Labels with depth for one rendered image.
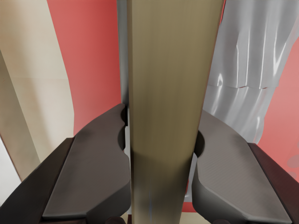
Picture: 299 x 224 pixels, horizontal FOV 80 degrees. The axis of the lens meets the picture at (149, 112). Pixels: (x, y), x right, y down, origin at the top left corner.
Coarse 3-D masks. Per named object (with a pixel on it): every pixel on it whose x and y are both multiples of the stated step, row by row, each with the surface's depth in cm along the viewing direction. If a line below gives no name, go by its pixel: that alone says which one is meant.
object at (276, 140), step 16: (80, 80) 17; (96, 80) 17; (112, 80) 17; (80, 96) 18; (96, 96) 18; (112, 96) 18; (272, 96) 18; (288, 96) 18; (80, 112) 19; (96, 112) 19; (272, 112) 19; (288, 112) 19; (80, 128) 20; (272, 128) 20; (288, 128) 20; (272, 144) 21; (288, 144) 21; (192, 208) 27
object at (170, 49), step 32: (128, 0) 5; (160, 0) 5; (192, 0) 5; (128, 32) 6; (160, 32) 5; (192, 32) 5; (128, 64) 6; (160, 64) 6; (192, 64) 6; (160, 96) 6; (192, 96) 6; (160, 128) 7; (192, 128) 7; (160, 160) 8; (160, 192) 9
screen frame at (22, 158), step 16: (0, 64) 16; (0, 80) 16; (0, 96) 16; (16, 96) 18; (0, 112) 16; (16, 112) 18; (0, 128) 16; (16, 128) 18; (0, 144) 17; (16, 144) 18; (32, 144) 21; (0, 160) 18; (16, 160) 18; (32, 160) 21; (0, 176) 19; (16, 176) 19; (0, 192) 20
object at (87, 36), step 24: (48, 0) 14; (72, 0) 14; (96, 0) 14; (72, 24) 15; (96, 24) 15; (72, 48) 16; (96, 48) 16; (72, 72) 17; (96, 72) 17; (288, 72) 17
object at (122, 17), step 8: (120, 0) 11; (120, 8) 11; (120, 16) 11; (120, 24) 11; (120, 32) 11; (120, 40) 12; (120, 48) 12; (120, 56) 12; (120, 64) 12; (120, 72) 13; (128, 72) 13; (120, 80) 13; (128, 80) 13; (128, 88) 13; (128, 96) 14; (128, 104) 14; (128, 112) 14; (128, 120) 15; (128, 128) 15; (128, 136) 15; (128, 144) 16; (128, 152) 16
